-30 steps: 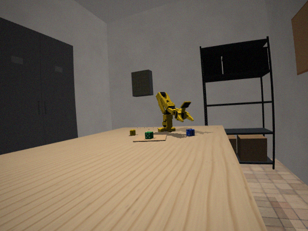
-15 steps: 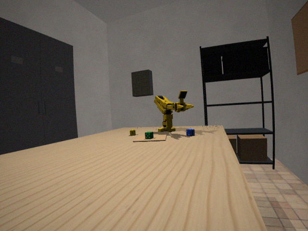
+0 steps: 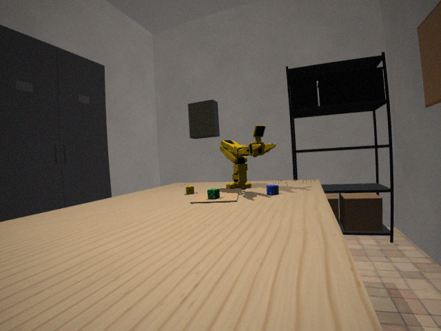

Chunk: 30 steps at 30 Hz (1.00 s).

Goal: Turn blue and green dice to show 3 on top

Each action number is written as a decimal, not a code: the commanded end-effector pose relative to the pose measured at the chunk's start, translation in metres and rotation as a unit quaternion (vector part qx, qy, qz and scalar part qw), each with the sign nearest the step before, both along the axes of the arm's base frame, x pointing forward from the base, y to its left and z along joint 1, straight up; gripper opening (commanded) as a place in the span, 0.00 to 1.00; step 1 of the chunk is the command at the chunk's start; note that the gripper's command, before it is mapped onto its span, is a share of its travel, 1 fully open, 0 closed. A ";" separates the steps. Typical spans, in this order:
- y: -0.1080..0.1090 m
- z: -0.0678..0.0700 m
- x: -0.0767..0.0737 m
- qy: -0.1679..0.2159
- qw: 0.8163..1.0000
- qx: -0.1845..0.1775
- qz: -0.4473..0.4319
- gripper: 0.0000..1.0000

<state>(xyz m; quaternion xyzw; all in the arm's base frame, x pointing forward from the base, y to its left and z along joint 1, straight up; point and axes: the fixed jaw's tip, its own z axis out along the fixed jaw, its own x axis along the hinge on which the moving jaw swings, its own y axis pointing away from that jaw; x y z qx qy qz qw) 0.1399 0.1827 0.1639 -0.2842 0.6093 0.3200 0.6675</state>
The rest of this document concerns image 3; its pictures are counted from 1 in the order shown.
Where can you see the green die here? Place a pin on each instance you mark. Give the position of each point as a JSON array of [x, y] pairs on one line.
[[213, 193]]

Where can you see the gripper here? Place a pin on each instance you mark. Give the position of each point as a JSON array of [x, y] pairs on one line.
[[258, 148]]

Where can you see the blue die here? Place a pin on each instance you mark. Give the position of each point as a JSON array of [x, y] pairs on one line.
[[272, 189]]

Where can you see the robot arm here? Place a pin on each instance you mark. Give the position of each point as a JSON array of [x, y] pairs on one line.
[[236, 154]]

